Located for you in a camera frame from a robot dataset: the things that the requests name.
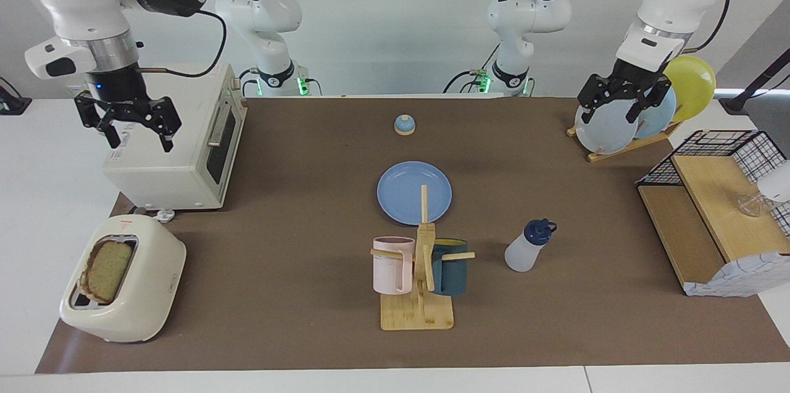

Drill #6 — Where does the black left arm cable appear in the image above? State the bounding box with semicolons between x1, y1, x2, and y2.
552;0;751;54

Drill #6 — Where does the light blue plate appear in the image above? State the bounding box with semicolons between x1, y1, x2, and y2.
633;88;677;139

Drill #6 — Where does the black base cable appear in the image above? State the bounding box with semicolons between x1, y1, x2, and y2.
238;66;260;97
443;41;501;94

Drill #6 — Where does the white wall outlet box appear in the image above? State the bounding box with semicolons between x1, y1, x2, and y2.
66;75;93;99

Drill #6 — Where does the brown table mat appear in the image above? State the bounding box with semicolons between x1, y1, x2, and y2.
35;97;790;374

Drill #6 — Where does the pale grey plate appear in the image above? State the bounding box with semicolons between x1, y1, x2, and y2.
574;97;639;155

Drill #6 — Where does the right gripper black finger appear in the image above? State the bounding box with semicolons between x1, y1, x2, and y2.
145;97;183;153
74;94;122;149

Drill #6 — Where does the clear glass cup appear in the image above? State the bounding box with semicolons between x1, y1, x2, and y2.
738;192;769;218

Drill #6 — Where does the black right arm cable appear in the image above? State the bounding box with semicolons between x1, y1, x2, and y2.
137;7;228;79

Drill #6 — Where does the wooden mug rack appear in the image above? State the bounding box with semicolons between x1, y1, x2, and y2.
370;184;476;331

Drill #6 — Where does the white bottle with blue cap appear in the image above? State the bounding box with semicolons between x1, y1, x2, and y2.
505;218;558;273

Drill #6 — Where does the black right base cable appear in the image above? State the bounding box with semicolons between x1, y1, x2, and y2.
238;66;260;97

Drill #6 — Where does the yellow plate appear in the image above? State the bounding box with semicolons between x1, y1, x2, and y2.
663;55;717;123

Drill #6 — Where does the cream two-slot toaster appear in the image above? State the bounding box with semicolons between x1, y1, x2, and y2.
59;214;187;344

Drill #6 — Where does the black desk device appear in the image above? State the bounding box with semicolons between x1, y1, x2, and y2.
0;77;33;116

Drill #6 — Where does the white checkered cloth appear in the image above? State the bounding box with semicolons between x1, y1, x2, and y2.
683;251;790;298

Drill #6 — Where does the white rounded object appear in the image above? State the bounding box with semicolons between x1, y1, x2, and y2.
758;160;790;204

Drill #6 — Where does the dark teal mug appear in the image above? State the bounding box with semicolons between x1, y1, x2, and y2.
430;239;468;296

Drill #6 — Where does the blue round plate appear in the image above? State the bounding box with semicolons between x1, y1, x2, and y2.
377;161;452;225

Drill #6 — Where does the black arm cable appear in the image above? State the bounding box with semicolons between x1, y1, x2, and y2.
552;0;751;54
137;7;228;79

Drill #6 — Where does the pink ribbed mug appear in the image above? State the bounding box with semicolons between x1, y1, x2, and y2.
373;236;415;296

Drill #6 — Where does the wooden plate rack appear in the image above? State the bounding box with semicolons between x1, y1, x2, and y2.
567;122;683;163

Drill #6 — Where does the white toaster oven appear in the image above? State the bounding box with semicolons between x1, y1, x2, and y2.
102;63;247;212

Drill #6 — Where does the black left base cable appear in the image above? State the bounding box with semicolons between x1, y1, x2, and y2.
443;41;501;94

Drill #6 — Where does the toasted bread slice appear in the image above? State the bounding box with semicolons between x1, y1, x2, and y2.
79;240;134;305

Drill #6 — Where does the wooden shelf with wire basket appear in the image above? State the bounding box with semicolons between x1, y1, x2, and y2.
636;130;790;295

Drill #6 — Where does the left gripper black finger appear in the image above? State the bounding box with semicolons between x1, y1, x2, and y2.
577;74;618;125
626;86;666;123

